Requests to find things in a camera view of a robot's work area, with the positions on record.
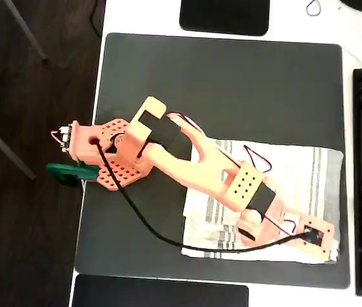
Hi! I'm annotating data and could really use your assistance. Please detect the white striped towel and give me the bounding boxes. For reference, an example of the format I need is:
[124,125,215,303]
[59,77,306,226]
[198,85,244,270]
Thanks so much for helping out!
[180,137,345,265]

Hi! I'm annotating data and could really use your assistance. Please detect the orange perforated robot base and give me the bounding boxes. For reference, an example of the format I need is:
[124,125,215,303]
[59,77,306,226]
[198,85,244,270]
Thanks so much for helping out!
[69,118,152,193]

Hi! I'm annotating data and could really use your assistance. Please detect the black mouse pad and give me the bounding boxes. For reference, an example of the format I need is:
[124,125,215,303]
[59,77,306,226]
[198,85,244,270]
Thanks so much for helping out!
[71,274,250,307]
[179,0,271,36]

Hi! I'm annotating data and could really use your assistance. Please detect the large dark grey mat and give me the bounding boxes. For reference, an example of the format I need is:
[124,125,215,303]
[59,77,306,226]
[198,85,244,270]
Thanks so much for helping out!
[74,32,351,290]

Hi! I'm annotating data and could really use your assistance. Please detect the green table clamp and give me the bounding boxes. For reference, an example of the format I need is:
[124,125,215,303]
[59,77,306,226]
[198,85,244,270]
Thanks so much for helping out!
[45,162,100,189]

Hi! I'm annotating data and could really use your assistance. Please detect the small controller board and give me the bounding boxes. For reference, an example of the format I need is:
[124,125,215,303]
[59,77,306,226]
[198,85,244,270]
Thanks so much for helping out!
[51,124,75,154]

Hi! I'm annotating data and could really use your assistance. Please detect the grey metal leg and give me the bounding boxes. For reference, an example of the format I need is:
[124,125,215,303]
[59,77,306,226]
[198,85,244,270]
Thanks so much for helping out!
[3,0,49,61]

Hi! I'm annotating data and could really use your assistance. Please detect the orange wrist camera mount plate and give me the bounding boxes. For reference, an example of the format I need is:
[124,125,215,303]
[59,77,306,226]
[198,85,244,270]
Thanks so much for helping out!
[291,217,335,262]

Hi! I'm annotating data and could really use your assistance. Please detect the black camera cable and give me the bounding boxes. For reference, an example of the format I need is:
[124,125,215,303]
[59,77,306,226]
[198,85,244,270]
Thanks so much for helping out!
[93,139,316,253]

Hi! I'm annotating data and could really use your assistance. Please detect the thin black cord loop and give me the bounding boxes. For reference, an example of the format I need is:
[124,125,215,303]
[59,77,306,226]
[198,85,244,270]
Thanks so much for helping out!
[306,0,322,16]

